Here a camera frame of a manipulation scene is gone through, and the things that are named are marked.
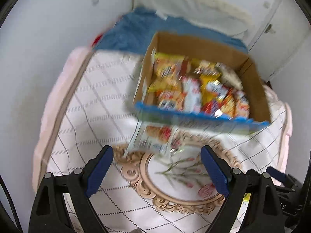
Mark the white pillow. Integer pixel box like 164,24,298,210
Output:
133,0,252,39

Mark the floral white quilt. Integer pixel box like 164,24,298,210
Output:
32,47,293,232

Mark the cardboard snack box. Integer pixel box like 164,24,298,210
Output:
133,32,271,134

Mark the blue bed sheet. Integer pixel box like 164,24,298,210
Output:
93,7,248,55

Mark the white cookie snack packet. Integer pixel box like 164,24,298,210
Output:
124,121,182,157

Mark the white door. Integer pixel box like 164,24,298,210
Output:
249,0,310,81

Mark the wall switch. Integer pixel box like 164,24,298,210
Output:
91,0,99,6

